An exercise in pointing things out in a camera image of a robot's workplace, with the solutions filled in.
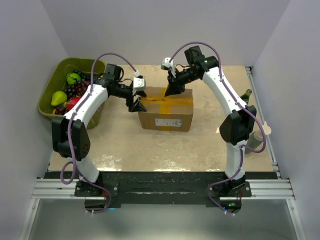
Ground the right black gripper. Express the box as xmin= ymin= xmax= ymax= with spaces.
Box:
xmin=166 ymin=67 xmax=200 ymax=96

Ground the taped cardboard express box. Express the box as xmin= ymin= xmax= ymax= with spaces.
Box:
xmin=138 ymin=86 xmax=194 ymax=132

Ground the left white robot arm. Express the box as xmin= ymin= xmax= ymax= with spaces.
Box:
xmin=51 ymin=64 xmax=147 ymax=196

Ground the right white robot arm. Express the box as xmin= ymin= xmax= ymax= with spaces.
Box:
xmin=161 ymin=45 xmax=257 ymax=197

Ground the black grape bunch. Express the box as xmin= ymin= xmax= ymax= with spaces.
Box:
xmin=73 ymin=69 xmax=91 ymax=81

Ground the dark purple grape bunch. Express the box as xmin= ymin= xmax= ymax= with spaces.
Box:
xmin=63 ymin=79 xmax=90 ymax=99

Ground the red dragon fruit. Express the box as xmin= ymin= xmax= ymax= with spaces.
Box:
xmin=64 ymin=96 xmax=82 ymax=111

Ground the green apple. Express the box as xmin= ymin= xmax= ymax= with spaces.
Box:
xmin=66 ymin=72 xmax=82 ymax=86

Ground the green glass bottle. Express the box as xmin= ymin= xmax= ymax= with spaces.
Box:
xmin=240 ymin=89 xmax=253 ymax=105

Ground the small red grape bunch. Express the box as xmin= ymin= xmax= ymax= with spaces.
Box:
xmin=52 ymin=105 xmax=68 ymax=116

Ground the green pear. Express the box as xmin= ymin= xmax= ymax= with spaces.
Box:
xmin=51 ymin=90 xmax=68 ymax=107

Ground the olive green plastic basket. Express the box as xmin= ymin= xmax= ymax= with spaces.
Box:
xmin=37 ymin=57 xmax=106 ymax=130

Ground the grey cylindrical bottle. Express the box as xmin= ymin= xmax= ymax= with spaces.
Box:
xmin=247 ymin=121 xmax=272 ymax=150

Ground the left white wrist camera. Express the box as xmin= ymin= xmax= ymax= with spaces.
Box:
xmin=133 ymin=70 xmax=147 ymax=92

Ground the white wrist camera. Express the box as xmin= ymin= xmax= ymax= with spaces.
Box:
xmin=133 ymin=70 xmax=147 ymax=92
xmin=161 ymin=57 xmax=176 ymax=78

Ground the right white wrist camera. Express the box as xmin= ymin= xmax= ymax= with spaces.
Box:
xmin=161 ymin=57 xmax=176 ymax=78

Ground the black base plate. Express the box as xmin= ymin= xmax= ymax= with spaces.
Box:
xmin=74 ymin=171 xmax=252 ymax=213

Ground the aluminium rail frame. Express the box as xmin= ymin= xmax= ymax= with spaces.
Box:
xmin=20 ymin=80 xmax=305 ymax=240

